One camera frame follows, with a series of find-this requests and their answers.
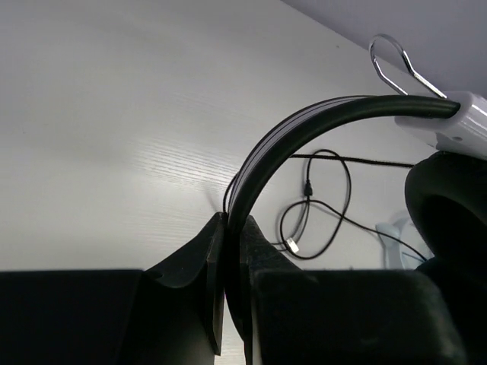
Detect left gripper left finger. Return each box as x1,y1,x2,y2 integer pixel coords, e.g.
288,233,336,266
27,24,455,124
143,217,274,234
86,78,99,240
146,212,227,356

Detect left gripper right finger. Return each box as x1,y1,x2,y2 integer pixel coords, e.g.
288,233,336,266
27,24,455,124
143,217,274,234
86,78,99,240
240,216,301,364

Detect black headphone cable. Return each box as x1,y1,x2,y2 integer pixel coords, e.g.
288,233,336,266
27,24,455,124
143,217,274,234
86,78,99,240
277,150,431,262

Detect white black headphones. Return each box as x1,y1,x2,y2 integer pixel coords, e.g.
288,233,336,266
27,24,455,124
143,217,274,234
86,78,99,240
222,33,487,271

